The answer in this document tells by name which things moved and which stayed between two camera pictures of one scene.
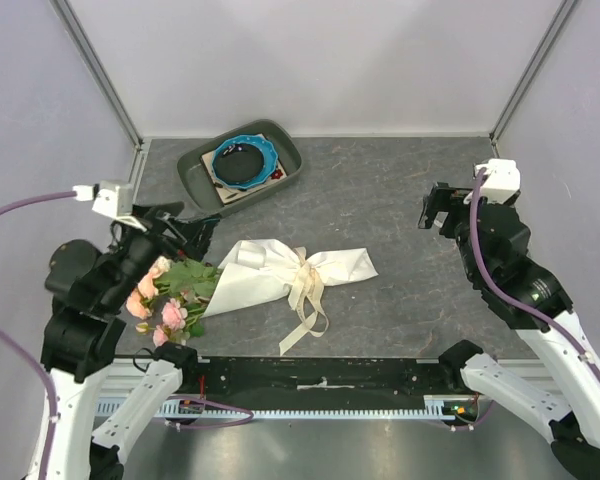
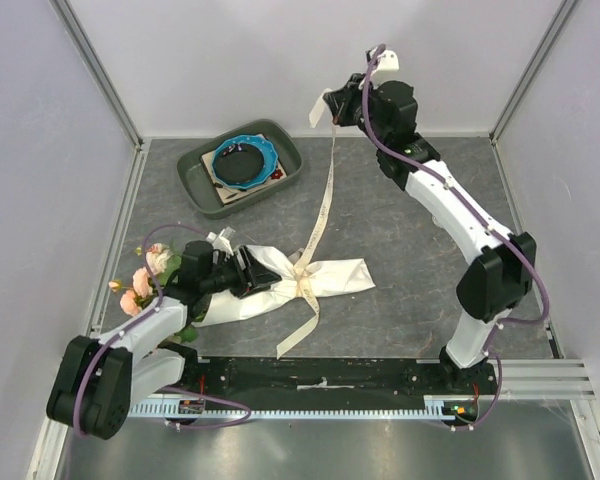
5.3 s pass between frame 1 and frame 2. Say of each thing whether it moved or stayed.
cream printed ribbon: moved
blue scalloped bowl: stayed
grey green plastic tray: stayed
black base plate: stayed
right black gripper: moved
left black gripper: moved
